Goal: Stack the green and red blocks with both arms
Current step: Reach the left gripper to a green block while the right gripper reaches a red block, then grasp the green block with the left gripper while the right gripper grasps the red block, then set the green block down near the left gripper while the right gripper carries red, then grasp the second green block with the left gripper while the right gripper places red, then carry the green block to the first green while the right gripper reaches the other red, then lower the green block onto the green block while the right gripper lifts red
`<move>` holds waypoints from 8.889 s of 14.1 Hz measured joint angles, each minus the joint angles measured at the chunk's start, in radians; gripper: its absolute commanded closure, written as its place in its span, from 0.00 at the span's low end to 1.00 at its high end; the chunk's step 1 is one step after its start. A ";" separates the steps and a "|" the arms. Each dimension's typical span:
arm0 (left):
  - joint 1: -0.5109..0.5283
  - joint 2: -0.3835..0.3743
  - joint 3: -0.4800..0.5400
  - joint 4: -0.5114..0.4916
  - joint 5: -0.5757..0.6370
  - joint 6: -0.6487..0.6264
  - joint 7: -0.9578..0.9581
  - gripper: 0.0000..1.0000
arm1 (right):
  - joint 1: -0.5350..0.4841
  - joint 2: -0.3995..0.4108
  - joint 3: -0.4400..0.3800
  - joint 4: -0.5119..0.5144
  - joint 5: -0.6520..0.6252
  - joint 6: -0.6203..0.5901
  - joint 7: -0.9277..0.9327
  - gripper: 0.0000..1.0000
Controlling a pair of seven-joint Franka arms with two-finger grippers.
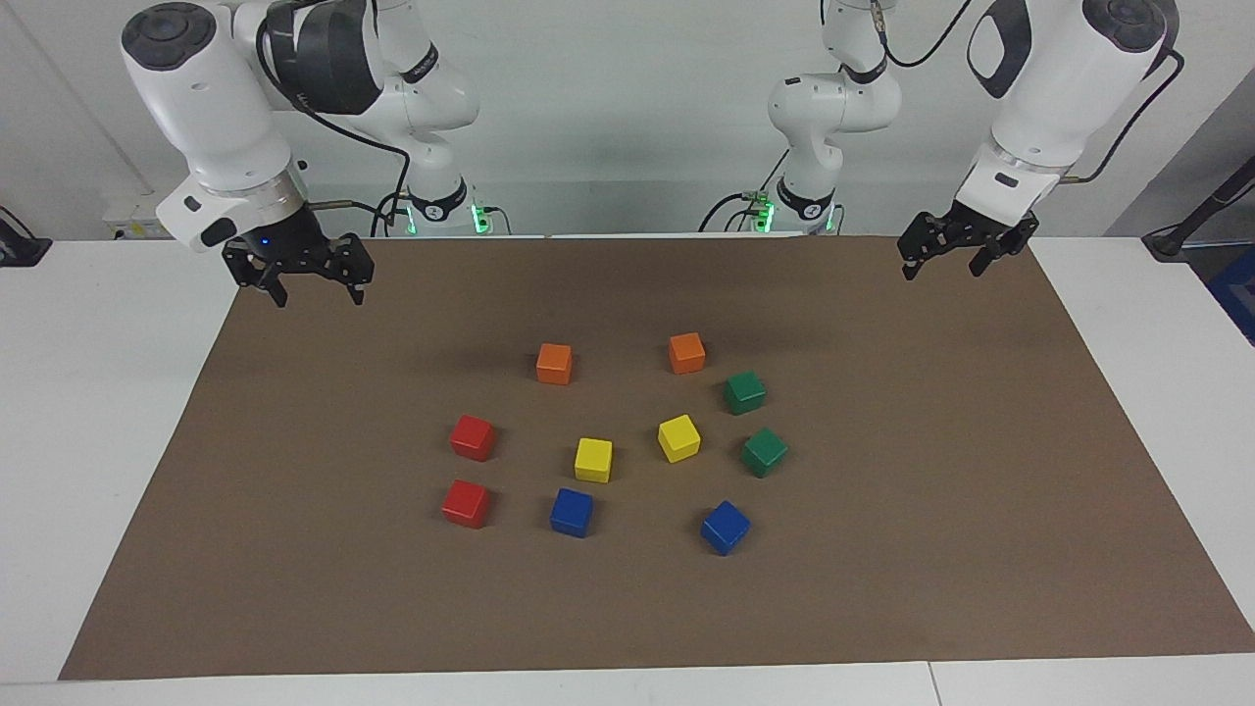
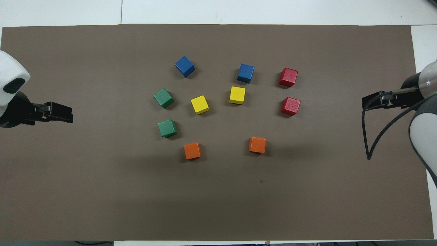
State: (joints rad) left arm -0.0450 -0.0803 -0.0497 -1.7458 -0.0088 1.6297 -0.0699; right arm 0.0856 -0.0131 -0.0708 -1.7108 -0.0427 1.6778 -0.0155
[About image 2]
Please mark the blue wooden cube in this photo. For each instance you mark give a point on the blue wooden cube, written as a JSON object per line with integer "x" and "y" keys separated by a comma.
{"x": 184, "y": 66}
{"x": 245, "y": 72}

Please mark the orange wooden cube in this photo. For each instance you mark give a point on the orange wooden cube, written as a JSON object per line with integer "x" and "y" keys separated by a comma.
{"x": 192, "y": 150}
{"x": 257, "y": 145}

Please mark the green wooden cube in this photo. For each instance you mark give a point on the green wooden cube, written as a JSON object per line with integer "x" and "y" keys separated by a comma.
{"x": 163, "y": 98}
{"x": 167, "y": 128}

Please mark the brown table mat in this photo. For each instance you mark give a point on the brown table mat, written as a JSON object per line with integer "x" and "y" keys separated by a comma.
{"x": 218, "y": 191}

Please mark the red wooden cube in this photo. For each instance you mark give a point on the red wooden cube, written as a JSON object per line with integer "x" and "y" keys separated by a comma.
{"x": 290, "y": 106}
{"x": 288, "y": 77}

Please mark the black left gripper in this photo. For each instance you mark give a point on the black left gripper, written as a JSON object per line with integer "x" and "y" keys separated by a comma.
{"x": 15, "y": 111}

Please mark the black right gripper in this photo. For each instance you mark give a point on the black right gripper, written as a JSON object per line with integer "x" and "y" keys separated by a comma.
{"x": 411, "y": 94}

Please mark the yellow wooden cube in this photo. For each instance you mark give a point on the yellow wooden cube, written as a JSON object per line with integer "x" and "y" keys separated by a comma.
{"x": 199, "y": 104}
{"x": 237, "y": 95}

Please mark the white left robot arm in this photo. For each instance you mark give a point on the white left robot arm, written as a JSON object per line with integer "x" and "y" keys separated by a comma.
{"x": 10, "y": 68}

